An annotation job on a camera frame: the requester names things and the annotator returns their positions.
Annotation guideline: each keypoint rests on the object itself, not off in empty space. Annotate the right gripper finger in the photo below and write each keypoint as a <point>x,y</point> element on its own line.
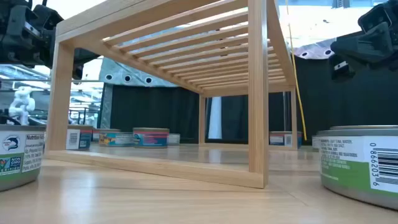
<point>340,70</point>
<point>363,46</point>

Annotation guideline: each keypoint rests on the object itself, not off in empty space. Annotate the wooden slatted shelf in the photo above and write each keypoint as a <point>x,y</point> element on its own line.
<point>258,93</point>

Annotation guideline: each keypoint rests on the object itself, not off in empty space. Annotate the silver tarp with eyelets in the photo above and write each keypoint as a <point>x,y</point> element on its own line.
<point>314,51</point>
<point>124,70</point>

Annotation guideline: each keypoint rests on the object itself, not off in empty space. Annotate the black curtain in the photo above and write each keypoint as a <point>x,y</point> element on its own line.
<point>239,118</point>
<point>155,109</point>
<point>357,105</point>

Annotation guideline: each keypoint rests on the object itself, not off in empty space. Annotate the white robot figure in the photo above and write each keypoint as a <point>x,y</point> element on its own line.
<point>22,104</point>

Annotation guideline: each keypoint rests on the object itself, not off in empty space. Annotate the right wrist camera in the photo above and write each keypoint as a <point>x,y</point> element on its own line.
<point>374,17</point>

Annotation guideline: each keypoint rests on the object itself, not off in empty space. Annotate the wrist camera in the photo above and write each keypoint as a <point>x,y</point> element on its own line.
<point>374,17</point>
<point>46,17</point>

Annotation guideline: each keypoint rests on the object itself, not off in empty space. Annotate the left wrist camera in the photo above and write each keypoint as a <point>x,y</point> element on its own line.
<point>46,17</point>

